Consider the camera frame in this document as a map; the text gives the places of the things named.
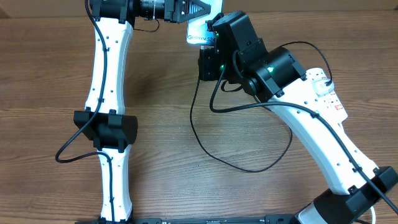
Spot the blue Galaxy smartphone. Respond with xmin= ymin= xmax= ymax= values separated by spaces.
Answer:
xmin=187 ymin=0 xmax=223 ymax=46

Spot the black USB charging cable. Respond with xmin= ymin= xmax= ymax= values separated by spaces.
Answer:
xmin=189 ymin=41 xmax=333 ymax=174

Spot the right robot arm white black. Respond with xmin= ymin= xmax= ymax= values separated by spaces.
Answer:
xmin=201 ymin=11 xmax=397 ymax=223

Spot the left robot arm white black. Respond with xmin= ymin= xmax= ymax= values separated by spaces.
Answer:
xmin=73 ymin=0 xmax=223 ymax=223

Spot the white charger plug adapter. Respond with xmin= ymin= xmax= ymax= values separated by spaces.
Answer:
xmin=312 ymin=79 xmax=335 ymax=96

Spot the white power strip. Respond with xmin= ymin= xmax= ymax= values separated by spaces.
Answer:
xmin=306 ymin=68 xmax=348 ymax=124

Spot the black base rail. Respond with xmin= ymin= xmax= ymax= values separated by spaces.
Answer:
xmin=76 ymin=214 xmax=299 ymax=224

